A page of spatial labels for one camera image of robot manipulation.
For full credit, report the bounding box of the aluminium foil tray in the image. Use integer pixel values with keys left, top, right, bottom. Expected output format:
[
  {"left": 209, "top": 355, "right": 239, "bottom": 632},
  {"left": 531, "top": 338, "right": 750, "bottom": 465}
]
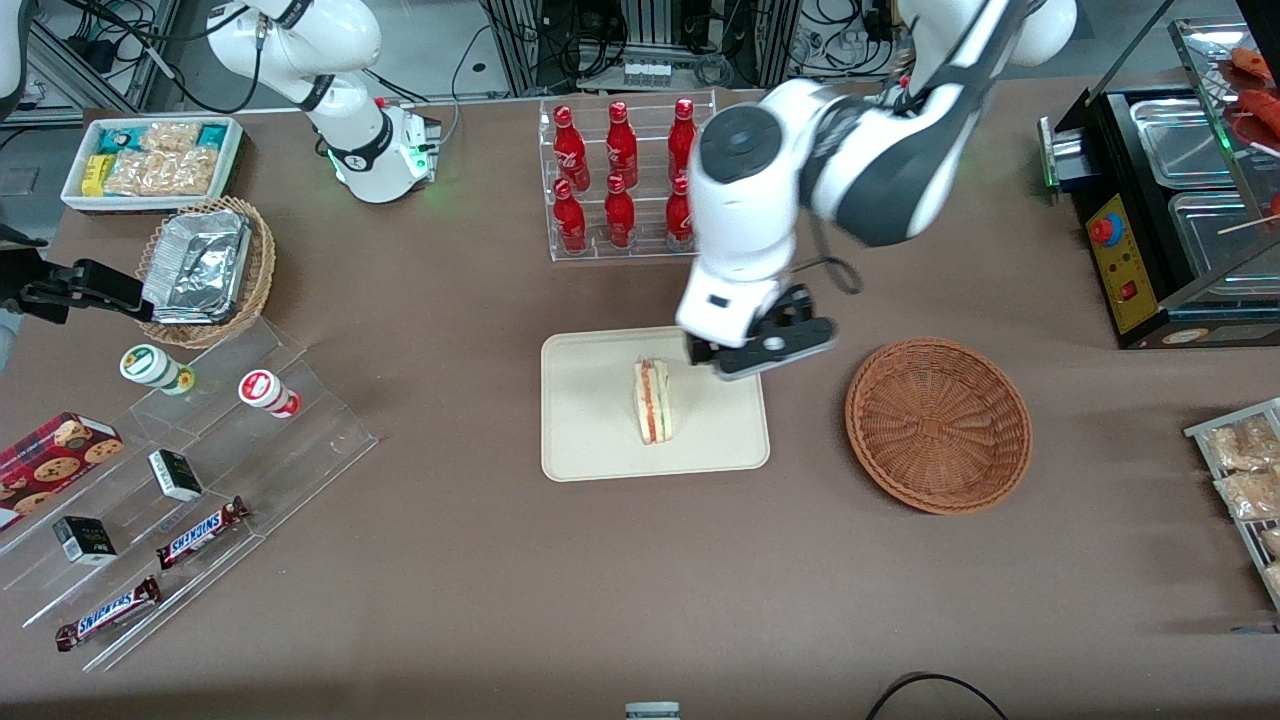
[{"left": 142, "top": 208, "right": 253, "bottom": 326}]

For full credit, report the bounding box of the cream rectangular plastic tray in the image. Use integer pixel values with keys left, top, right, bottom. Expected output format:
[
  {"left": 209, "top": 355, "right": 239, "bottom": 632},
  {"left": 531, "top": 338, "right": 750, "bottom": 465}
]
[{"left": 541, "top": 326, "right": 771, "bottom": 483}]

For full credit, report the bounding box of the triangle sandwich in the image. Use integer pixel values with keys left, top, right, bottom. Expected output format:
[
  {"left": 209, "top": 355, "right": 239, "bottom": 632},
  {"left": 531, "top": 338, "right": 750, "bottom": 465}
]
[{"left": 632, "top": 357, "right": 674, "bottom": 446}]

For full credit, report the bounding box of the green lid sunflower cup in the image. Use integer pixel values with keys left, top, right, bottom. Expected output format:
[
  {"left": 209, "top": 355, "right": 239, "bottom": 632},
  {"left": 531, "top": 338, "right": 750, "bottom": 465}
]
[{"left": 119, "top": 344, "right": 196, "bottom": 396}]

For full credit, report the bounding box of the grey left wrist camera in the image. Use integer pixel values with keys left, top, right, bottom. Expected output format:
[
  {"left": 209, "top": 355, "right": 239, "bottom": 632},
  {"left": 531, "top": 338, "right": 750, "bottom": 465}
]
[{"left": 715, "top": 285, "right": 839, "bottom": 383}]

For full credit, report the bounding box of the metal snack tray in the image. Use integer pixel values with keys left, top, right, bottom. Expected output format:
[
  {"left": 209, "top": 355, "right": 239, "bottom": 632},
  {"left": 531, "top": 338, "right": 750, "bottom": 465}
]
[{"left": 1184, "top": 398, "right": 1280, "bottom": 611}]

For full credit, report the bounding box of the red lid yogurt cup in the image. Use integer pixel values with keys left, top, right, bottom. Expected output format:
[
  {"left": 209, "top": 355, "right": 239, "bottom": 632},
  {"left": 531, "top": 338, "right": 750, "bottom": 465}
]
[{"left": 238, "top": 369, "right": 301, "bottom": 419}]

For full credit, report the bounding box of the small black carton box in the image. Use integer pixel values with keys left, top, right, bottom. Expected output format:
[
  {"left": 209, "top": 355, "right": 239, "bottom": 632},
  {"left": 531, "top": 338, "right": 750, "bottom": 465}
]
[
  {"left": 148, "top": 449, "right": 204, "bottom": 503},
  {"left": 52, "top": 516, "right": 118, "bottom": 567}
]

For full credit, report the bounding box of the wicker basket with foil tray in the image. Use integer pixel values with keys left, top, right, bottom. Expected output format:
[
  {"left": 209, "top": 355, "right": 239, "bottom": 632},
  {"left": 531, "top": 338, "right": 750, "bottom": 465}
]
[{"left": 135, "top": 195, "right": 277, "bottom": 350}]

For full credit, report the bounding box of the clear bag of crackers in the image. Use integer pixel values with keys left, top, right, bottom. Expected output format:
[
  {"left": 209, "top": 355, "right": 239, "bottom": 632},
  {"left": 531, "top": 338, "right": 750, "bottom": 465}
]
[{"left": 103, "top": 122, "right": 226, "bottom": 197}]

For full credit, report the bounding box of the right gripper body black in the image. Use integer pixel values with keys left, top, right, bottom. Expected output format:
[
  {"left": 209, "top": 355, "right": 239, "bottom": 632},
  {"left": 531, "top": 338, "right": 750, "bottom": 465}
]
[{"left": 0, "top": 225, "right": 71, "bottom": 326}]

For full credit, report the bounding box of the red chocolate chip cookie box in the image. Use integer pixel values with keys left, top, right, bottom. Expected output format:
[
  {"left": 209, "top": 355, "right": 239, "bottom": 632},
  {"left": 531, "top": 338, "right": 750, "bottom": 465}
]
[{"left": 0, "top": 411, "right": 125, "bottom": 533}]

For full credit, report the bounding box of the background equipment rack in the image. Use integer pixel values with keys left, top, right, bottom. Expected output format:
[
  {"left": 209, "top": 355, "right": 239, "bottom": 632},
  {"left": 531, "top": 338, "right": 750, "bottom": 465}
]
[{"left": 480, "top": 0, "right": 801, "bottom": 96}]

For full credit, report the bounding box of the white snack bin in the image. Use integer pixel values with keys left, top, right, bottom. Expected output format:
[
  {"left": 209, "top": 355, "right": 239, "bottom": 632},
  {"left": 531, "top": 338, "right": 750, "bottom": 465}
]
[{"left": 60, "top": 116, "right": 246, "bottom": 216}]

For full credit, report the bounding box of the empty brown wicker basket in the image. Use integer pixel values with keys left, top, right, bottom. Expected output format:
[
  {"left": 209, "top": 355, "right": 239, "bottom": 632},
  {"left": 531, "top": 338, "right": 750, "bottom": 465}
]
[{"left": 845, "top": 337, "right": 1033, "bottom": 515}]

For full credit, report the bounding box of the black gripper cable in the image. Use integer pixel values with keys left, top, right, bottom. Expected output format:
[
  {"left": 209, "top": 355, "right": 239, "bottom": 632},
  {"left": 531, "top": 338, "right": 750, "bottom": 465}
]
[{"left": 808, "top": 215, "right": 863, "bottom": 296}]

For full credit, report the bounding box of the clear acrylic tiered shelf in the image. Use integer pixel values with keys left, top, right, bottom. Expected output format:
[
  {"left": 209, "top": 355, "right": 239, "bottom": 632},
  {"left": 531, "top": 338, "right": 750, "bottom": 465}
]
[{"left": 0, "top": 316, "right": 379, "bottom": 673}]

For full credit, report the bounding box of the steel pan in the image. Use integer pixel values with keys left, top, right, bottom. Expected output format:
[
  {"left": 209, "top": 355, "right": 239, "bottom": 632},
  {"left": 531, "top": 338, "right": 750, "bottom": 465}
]
[
  {"left": 1168, "top": 190, "right": 1280, "bottom": 281},
  {"left": 1130, "top": 97, "right": 1246, "bottom": 189}
]

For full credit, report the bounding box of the Snickers chocolate bar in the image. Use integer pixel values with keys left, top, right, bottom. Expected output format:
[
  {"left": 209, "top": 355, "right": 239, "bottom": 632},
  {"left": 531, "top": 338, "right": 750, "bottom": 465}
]
[
  {"left": 55, "top": 575, "right": 163, "bottom": 653},
  {"left": 156, "top": 497, "right": 250, "bottom": 571}
]

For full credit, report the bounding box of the clear acrylic bottle rack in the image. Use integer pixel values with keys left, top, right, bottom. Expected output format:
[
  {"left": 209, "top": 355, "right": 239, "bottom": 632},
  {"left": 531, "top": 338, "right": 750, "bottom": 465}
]
[{"left": 538, "top": 88, "right": 717, "bottom": 263}]

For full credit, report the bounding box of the black hot dog roller machine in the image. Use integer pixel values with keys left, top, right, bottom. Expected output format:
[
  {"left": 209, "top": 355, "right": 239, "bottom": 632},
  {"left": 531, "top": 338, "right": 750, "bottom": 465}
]
[{"left": 1038, "top": 18, "right": 1280, "bottom": 350}]

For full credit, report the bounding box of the red cola bottle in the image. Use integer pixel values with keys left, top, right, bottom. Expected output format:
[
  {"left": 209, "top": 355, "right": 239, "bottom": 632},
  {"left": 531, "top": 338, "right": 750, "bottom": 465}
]
[
  {"left": 668, "top": 97, "right": 698, "bottom": 181},
  {"left": 553, "top": 178, "right": 588, "bottom": 254},
  {"left": 606, "top": 100, "right": 639, "bottom": 187},
  {"left": 665, "top": 175, "right": 696, "bottom": 246},
  {"left": 604, "top": 174, "right": 637, "bottom": 248},
  {"left": 553, "top": 104, "right": 587, "bottom": 191}
]

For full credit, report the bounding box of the black cable loop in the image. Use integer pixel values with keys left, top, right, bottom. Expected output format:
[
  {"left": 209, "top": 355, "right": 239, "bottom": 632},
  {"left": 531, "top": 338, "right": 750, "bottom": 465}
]
[{"left": 865, "top": 672, "right": 1009, "bottom": 720}]

